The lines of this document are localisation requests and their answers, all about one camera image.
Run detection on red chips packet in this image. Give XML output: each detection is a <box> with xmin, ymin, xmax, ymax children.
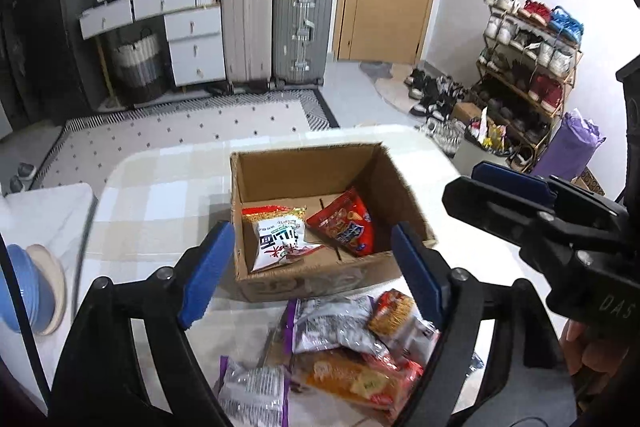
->
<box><xmin>306</xmin><ymin>187</ymin><xmax>376</xmax><ymax>258</ymax></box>

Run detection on silver suitcase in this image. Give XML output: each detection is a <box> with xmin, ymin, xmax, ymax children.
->
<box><xmin>272</xmin><ymin>0</ymin><xmax>334</xmax><ymax>90</ymax></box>

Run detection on purple silver snack packet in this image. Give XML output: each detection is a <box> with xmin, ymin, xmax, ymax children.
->
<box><xmin>282</xmin><ymin>294</ymin><xmax>396</xmax><ymax>358</ymax></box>
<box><xmin>217</xmin><ymin>356</ymin><xmax>292</xmax><ymax>427</ymax></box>

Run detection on brown cardboard box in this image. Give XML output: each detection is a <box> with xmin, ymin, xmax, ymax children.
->
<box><xmin>229</xmin><ymin>142</ymin><xmax>437</xmax><ymax>303</ymax></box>

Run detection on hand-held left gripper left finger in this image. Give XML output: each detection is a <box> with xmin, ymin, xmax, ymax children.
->
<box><xmin>47</xmin><ymin>222</ymin><xmax>236</xmax><ymax>427</ymax></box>

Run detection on white drawer desk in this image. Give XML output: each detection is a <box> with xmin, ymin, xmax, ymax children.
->
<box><xmin>80</xmin><ymin>0</ymin><xmax>227</xmax><ymax>88</ymax></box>

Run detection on white noodle snack packet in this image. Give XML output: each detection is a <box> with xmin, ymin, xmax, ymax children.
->
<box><xmin>241</xmin><ymin>205</ymin><xmax>326</xmax><ymax>273</ymax></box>
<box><xmin>367</xmin><ymin>289</ymin><xmax>442</xmax><ymax>368</ymax></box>

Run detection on metal shoe rack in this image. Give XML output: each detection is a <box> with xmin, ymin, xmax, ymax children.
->
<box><xmin>475</xmin><ymin>0</ymin><xmax>583</xmax><ymax>172</ymax></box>

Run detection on beige suitcase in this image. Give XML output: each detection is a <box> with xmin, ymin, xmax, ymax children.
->
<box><xmin>220</xmin><ymin>0</ymin><xmax>276</xmax><ymax>92</ymax></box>

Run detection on purple bag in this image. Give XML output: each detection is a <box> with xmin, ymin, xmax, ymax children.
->
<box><xmin>530</xmin><ymin>109</ymin><xmax>606</xmax><ymax>180</ymax></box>

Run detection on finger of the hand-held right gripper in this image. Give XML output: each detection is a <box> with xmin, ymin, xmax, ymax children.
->
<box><xmin>442</xmin><ymin>177</ymin><xmax>544</xmax><ymax>253</ymax></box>
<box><xmin>471</xmin><ymin>161</ymin><xmax>558</xmax><ymax>208</ymax></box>

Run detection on woven laundry basket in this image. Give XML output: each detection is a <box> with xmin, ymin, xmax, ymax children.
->
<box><xmin>109</xmin><ymin>29</ymin><xmax>166</xmax><ymax>104</ymax></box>

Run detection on small brown carton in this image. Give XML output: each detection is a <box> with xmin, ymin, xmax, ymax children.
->
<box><xmin>452</xmin><ymin>102</ymin><xmax>483</xmax><ymax>125</ymax></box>

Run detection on beige plate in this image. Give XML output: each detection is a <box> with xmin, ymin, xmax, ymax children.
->
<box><xmin>25</xmin><ymin>244</ymin><xmax>67</xmax><ymax>337</ymax></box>

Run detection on cluster of black white sneakers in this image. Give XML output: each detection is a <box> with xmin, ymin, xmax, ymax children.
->
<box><xmin>405</xmin><ymin>67</ymin><xmax>471</xmax><ymax>122</ymax></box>

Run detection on beige round floor mat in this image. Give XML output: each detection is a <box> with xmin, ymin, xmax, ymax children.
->
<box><xmin>374</xmin><ymin>63</ymin><xmax>436</xmax><ymax>114</ymax></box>

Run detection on rows of assorted shoes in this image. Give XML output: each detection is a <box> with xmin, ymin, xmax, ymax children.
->
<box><xmin>477</xmin><ymin>0</ymin><xmax>585</xmax><ymax>168</ymax></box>

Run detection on grey doormat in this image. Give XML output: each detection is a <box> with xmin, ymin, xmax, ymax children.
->
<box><xmin>360</xmin><ymin>61</ymin><xmax>396</xmax><ymax>80</ymax></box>

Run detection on pack of clear water bottles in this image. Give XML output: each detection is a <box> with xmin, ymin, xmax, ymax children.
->
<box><xmin>425</xmin><ymin>117</ymin><xmax>466</xmax><ymax>158</ymax></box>

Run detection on stack of blue bowls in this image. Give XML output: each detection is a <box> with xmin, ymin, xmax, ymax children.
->
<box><xmin>0</xmin><ymin>243</ymin><xmax>46</xmax><ymax>335</ymax></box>

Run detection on patterned floor rug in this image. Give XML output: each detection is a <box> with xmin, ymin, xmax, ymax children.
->
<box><xmin>30</xmin><ymin>88</ymin><xmax>341</xmax><ymax>198</ymax></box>

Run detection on person's right hand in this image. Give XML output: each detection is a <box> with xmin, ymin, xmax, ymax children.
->
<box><xmin>559</xmin><ymin>319</ymin><xmax>640</xmax><ymax>405</ymax></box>

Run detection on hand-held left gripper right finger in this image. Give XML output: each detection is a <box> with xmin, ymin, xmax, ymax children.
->
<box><xmin>391</xmin><ymin>222</ymin><xmax>581</xmax><ymax>427</ymax></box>

